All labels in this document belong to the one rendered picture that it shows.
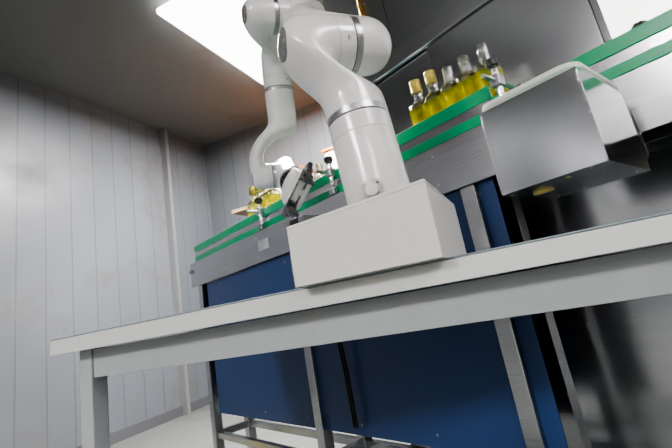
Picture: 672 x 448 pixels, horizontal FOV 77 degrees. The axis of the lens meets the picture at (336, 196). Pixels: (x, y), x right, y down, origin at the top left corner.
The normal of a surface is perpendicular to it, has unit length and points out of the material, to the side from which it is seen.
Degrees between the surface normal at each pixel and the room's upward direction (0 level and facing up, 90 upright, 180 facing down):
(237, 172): 90
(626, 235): 90
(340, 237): 90
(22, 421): 90
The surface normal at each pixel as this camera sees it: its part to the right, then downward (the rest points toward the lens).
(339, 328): -0.43, -0.15
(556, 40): -0.76, -0.03
